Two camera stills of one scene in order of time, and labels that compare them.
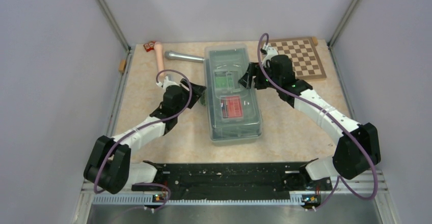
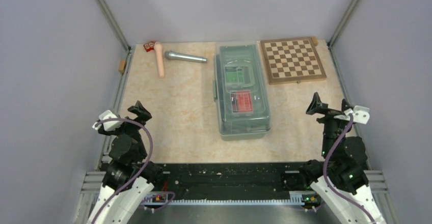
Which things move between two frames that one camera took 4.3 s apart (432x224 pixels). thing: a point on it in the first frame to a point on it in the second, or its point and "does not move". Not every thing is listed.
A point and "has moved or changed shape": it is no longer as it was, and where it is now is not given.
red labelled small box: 231,107 to 241,101
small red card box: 149,46 does not move
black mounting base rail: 236,180 does not move
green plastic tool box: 234,111 has moved or changed shape
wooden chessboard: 304,55 does not move
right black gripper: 244,80 to 317,105
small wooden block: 122,65 does not move
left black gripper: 198,90 to 143,114
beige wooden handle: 158,48 does not move
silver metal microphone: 171,55 does not move
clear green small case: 225,81 has moved or changed shape
